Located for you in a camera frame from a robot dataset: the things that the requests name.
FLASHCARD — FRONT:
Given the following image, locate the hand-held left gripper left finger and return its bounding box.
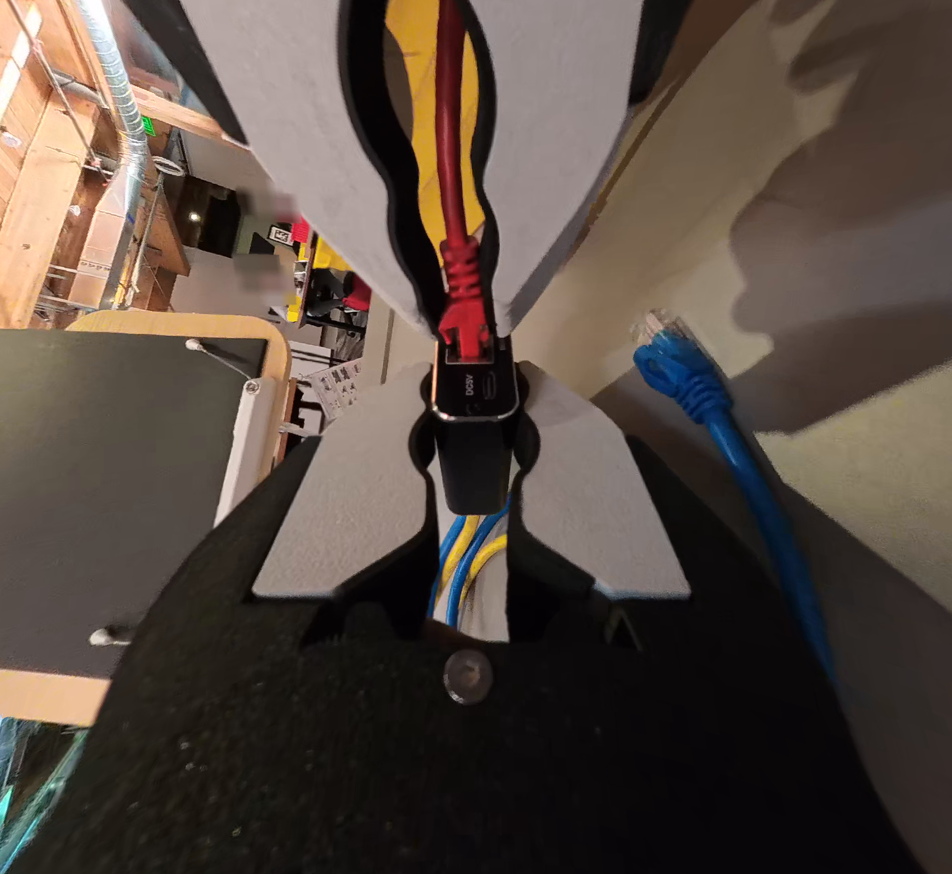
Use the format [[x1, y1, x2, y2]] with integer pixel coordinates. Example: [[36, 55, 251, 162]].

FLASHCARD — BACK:
[[251, 363, 440, 642]]

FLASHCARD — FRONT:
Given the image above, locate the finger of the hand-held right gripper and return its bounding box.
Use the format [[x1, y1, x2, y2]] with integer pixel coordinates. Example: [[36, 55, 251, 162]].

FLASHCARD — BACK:
[[439, 0, 659, 337], [141, 0, 449, 337]]

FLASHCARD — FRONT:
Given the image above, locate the black board on white stand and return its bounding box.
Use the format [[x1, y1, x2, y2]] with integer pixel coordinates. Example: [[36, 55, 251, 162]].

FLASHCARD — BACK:
[[0, 312, 328, 726]]

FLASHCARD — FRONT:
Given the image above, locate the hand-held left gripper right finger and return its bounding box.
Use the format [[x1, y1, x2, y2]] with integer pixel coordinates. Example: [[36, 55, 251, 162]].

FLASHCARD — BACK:
[[506, 361, 693, 642]]

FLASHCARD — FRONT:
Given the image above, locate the yellow ethernet cable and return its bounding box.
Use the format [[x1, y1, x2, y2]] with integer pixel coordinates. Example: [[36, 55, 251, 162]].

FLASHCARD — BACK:
[[439, 513, 510, 625]]

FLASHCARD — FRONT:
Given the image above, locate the blue ethernet cable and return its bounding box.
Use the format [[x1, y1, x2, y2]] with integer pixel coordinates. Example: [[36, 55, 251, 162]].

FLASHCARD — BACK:
[[427, 309, 841, 685]]

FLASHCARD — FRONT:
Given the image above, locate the silver corrugated ventilation duct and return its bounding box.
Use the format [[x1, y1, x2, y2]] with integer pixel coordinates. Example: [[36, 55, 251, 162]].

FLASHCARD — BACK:
[[45, 0, 168, 310]]

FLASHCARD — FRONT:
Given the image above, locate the black ethernet port adapter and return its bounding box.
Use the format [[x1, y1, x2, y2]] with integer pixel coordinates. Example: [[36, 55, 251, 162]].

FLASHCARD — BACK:
[[431, 338, 522, 515]]

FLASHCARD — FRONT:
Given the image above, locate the red ethernet cable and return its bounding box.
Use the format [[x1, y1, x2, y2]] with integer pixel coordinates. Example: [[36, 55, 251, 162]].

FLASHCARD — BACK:
[[408, 0, 493, 362]]

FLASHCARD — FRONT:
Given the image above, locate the yellow plastic bin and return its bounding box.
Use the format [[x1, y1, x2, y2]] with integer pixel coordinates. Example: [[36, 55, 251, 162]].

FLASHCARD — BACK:
[[383, 0, 488, 272]]

